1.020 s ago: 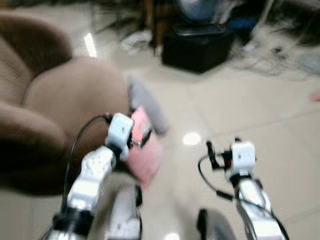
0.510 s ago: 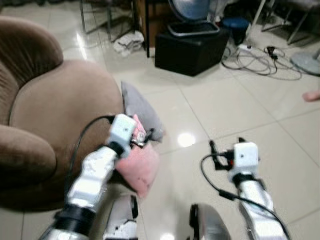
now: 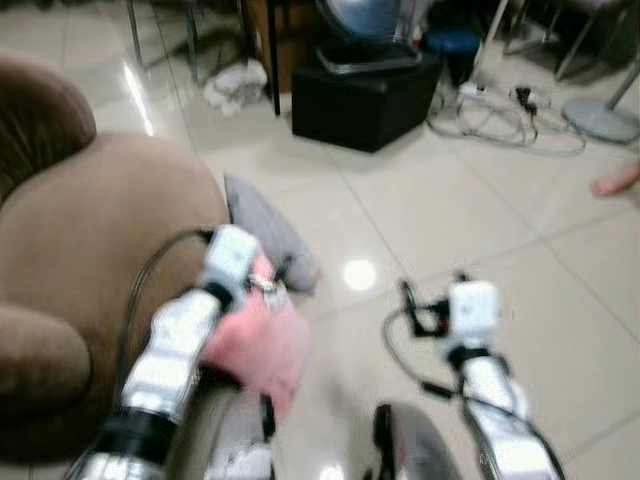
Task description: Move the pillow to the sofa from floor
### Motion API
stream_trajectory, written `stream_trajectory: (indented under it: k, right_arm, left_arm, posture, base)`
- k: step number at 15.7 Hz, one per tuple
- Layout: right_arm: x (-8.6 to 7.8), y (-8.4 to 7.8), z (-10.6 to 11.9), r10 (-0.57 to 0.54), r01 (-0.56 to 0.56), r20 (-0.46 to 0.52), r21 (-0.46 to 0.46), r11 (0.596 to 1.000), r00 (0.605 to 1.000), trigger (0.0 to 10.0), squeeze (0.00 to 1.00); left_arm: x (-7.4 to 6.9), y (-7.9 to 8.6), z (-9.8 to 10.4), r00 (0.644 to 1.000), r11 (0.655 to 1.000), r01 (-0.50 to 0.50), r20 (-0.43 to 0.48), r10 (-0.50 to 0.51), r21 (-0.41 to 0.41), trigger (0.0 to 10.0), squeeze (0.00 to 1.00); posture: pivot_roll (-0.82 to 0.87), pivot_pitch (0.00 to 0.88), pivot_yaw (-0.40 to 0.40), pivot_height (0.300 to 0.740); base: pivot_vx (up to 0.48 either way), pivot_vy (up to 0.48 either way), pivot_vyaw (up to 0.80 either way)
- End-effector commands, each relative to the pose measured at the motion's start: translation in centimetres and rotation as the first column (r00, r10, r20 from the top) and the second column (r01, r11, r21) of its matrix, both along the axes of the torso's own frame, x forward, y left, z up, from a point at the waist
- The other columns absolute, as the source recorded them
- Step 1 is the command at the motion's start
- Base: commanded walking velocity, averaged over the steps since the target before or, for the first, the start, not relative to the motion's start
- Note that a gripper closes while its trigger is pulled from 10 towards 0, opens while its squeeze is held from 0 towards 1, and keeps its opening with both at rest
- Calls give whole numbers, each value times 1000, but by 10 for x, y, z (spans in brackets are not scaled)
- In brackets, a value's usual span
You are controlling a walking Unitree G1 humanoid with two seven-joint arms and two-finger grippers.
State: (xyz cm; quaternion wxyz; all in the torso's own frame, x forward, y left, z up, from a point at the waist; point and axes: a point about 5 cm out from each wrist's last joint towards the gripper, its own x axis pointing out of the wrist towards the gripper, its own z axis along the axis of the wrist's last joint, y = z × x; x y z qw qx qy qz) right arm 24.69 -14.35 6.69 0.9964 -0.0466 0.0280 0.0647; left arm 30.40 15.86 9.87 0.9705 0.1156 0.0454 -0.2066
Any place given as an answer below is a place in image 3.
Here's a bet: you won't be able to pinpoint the silver right robot leg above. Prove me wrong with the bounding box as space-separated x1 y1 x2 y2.
370 402 468 480

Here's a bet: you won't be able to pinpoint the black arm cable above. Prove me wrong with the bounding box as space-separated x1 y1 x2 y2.
382 303 521 419
113 227 217 406

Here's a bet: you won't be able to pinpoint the brown fabric sofa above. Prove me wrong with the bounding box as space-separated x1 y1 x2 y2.
0 50 233 469

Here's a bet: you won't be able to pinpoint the white crumpled cloth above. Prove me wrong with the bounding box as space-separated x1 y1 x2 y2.
204 59 270 117

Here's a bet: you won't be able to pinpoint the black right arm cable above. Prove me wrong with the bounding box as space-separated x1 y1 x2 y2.
382 303 521 419

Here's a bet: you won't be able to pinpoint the blue round stool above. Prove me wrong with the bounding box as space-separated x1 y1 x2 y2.
424 27 484 88

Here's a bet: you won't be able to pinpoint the grey pillow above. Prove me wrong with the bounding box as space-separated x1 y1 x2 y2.
224 174 322 294

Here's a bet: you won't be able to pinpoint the silver robot leg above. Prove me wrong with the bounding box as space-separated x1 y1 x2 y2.
370 402 468 480
203 388 278 480

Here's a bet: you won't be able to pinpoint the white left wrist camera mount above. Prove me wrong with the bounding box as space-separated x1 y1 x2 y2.
199 224 262 302

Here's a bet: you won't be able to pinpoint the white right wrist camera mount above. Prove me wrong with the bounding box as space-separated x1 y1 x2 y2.
446 281 500 347

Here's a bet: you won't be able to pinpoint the brown wooden cabinet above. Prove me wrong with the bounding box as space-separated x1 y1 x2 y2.
244 0 323 97

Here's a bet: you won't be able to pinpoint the pink pillow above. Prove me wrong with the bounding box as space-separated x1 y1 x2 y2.
198 253 312 422

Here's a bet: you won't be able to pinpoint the metal frame chair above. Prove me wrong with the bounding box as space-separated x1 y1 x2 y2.
124 0 251 83

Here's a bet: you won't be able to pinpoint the grey metal leg chair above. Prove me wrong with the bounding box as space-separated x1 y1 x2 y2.
498 0 640 83

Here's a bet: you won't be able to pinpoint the grey tangled floor cables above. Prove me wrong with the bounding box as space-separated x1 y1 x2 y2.
427 85 588 157

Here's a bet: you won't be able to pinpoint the white power strip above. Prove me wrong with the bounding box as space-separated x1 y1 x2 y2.
457 82 492 103

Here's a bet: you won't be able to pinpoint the black box stand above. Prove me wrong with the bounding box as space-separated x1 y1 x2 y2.
290 53 444 154

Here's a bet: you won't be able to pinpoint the grey round appliance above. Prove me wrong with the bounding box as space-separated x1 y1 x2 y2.
316 0 427 77

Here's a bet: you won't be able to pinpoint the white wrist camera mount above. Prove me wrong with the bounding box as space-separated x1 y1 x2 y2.
199 224 262 302
446 281 500 347

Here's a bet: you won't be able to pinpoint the silver left robot leg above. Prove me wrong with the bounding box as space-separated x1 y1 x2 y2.
203 388 278 480

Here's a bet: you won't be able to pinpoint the person's bare foot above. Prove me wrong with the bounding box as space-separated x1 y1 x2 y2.
589 164 640 199

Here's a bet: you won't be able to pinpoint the black table leg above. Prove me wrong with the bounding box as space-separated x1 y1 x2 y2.
264 0 283 117

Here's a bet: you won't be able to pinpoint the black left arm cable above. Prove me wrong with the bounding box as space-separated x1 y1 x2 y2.
113 227 217 406

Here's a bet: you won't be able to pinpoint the grey round stand base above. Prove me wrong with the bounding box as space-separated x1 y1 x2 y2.
560 58 640 145

